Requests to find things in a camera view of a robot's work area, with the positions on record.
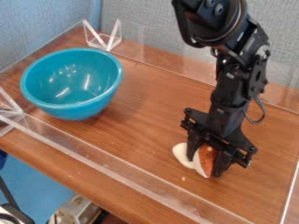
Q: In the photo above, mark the clear acrylic back barrier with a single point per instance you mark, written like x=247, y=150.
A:
x=281, y=96

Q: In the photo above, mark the clear acrylic front barrier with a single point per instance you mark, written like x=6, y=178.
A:
x=56, y=150

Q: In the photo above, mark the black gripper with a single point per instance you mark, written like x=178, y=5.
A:
x=218, y=129

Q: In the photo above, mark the clear acrylic corner bracket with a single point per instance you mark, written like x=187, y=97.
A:
x=100, y=40

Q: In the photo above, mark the toy mushroom brown cap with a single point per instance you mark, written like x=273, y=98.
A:
x=202, y=161

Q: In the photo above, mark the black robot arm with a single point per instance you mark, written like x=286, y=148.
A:
x=219, y=24

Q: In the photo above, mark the grey metal bracket below table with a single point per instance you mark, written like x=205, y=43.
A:
x=76, y=211

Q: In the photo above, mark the blue bowl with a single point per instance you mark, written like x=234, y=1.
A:
x=72, y=83

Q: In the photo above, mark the black chair part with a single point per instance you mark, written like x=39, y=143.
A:
x=11, y=213

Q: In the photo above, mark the clear acrylic barrier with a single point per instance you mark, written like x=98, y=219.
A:
x=281, y=96
x=56, y=150

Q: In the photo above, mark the clear acrylic left bracket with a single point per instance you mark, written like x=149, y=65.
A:
x=11, y=113

